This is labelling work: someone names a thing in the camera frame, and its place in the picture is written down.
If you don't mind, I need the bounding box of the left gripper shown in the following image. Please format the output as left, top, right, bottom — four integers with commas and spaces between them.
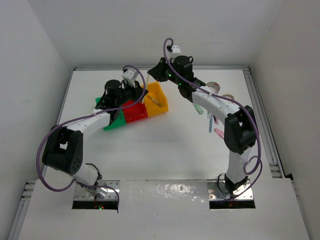
115, 79, 148, 107

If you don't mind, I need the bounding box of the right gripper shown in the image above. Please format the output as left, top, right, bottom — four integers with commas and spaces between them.
149, 57, 182, 86

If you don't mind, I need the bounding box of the yellow highlighter pen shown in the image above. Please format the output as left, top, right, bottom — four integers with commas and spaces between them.
141, 74, 150, 104

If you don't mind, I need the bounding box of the blue thin pen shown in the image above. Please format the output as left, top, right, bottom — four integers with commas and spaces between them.
146, 94, 163, 108

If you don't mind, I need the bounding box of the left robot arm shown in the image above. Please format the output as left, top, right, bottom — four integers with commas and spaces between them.
36, 79, 148, 188

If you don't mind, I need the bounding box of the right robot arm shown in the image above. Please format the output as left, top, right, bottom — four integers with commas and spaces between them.
147, 55, 261, 194

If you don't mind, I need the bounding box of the green plastic bin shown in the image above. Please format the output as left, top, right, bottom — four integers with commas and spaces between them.
95, 97, 127, 131

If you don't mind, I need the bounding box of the red plastic bin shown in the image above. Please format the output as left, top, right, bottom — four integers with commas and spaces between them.
122, 102, 148, 124

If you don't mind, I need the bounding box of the grey wide tape roll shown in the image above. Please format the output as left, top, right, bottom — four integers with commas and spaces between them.
206, 81, 221, 95

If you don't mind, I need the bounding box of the yellow plastic bin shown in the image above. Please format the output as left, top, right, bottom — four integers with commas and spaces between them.
144, 81, 169, 117

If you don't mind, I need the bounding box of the green correction tape case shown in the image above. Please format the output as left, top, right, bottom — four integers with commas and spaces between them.
193, 104, 204, 115

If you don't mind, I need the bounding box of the beige masking tape roll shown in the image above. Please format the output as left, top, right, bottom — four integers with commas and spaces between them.
222, 94, 235, 100

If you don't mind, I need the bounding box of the blue marker pen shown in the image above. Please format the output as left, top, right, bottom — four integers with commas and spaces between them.
208, 115, 214, 133

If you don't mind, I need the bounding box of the pink packaged pen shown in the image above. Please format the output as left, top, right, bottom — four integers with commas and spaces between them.
213, 116, 219, 125

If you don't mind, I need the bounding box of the pink correction tape case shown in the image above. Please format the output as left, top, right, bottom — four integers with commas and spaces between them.
213, 128, 224, 139

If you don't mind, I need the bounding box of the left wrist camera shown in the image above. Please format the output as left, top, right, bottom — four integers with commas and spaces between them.
121, 69, 138, 85

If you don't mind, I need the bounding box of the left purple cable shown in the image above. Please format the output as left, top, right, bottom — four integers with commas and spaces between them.
35, 65, 146, 208

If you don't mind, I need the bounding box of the purple cable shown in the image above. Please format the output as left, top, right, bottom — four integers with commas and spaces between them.
163, 37, 263, 201
35, 65, 146, 208

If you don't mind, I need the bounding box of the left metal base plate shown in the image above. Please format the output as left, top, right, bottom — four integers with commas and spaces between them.
74, 180, 120, 201

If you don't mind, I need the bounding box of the metal base plate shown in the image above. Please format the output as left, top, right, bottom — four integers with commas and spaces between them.
74, 180, 120, 201
206, 179, 254, 202

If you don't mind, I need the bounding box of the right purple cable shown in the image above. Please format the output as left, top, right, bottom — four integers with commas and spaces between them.
163, 37, 263, 201

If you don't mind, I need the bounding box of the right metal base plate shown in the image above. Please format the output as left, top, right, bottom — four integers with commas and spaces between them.
206, 179, 254, 202

